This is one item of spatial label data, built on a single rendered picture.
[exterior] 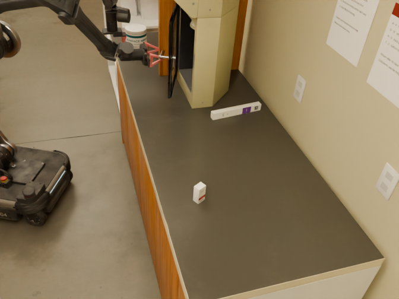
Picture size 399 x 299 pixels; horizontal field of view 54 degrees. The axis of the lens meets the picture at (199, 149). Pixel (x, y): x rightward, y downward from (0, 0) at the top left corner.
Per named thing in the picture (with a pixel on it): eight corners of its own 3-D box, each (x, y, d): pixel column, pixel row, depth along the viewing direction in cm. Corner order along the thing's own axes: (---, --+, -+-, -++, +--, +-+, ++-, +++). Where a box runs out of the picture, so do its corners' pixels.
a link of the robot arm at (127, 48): (107, 42, 190) (104, 58, 188) (110, 32, 179) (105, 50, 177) (132, 48, 193) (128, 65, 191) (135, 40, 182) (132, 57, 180)
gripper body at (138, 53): (143, 43, 194) (128, 43, 192) (148, 53, 187) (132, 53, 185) (142, 55, 198) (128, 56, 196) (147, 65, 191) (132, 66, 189)
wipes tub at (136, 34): (145, 45, 258) (144, 22, 248) (148, 53, 248) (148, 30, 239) (124, 46, 254) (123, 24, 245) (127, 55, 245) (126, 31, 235)
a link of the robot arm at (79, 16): (60, -10, 151) (53, 15, 149) (73, -10, 150) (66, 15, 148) (109, 43, 192) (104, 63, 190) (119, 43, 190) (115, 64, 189)
